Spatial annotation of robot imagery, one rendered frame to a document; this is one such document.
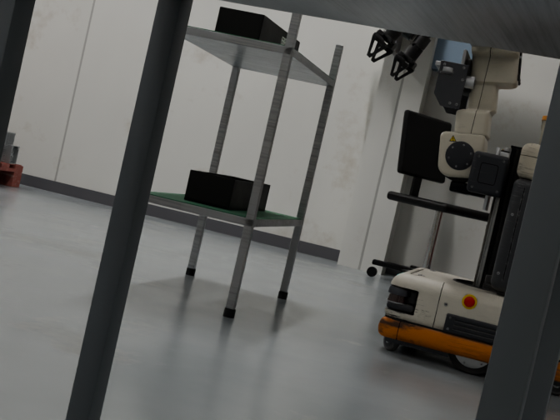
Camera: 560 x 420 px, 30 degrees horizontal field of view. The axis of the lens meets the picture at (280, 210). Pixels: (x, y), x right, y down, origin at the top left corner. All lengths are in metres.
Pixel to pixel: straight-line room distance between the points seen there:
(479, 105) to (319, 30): 3.62
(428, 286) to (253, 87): 4.00
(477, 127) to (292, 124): 3.63
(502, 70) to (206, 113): 3.92
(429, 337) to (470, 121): 0.79
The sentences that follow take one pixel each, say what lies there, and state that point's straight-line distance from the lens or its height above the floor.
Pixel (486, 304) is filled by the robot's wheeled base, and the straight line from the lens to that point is 3.61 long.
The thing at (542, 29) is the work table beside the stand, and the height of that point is 0.77.
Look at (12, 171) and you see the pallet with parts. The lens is 7.46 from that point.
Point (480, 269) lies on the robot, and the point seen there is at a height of 0.34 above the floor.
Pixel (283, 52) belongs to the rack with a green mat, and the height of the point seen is 0.92.
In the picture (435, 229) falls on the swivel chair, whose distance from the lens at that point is 6.56.
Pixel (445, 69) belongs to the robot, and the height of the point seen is 1.01.
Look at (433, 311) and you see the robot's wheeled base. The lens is 3.62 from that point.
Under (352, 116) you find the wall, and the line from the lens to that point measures 7.25.
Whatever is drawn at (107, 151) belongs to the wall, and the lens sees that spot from 7.70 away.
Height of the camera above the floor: 0.54
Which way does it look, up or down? 2 degrees down
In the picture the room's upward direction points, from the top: 13 degrees clockwise
